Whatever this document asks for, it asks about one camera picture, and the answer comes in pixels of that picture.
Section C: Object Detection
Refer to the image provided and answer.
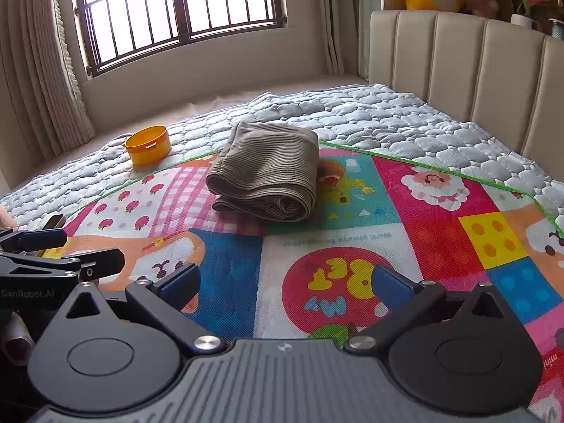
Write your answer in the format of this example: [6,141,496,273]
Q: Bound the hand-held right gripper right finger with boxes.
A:
[344,264,507,353]

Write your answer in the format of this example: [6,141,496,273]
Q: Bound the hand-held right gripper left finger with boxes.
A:
[66,263,225,355]

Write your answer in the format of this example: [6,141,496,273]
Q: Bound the beige curtain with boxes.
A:
[317,0,345,76]

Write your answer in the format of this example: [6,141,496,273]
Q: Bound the beige padded headboard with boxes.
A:
[368,9,564,181]

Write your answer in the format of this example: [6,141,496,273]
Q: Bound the beige striped clothes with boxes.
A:
[206,121,320,223]

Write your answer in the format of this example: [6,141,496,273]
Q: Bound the white textured curtain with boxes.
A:
[0,0,95,159]

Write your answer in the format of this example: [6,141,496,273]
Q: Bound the person's left hand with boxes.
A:
[0,311,37,360]

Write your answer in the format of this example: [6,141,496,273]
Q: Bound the colourful printed play mat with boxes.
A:
[62,143,564,423]

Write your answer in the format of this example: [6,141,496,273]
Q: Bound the red-leaf plant in black pot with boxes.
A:
[529,0,564,37]

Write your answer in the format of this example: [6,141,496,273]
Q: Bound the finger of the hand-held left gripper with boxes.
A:
[0,228,68,253]
[0,248,126,282]

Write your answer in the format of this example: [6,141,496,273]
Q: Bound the yellow round container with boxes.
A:
[124,125,172,167]

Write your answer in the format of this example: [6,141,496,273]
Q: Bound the white quilted mattress pad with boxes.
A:
[0,83,564,239]

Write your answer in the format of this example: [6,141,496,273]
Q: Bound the barred window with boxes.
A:
[73,0,289,78]

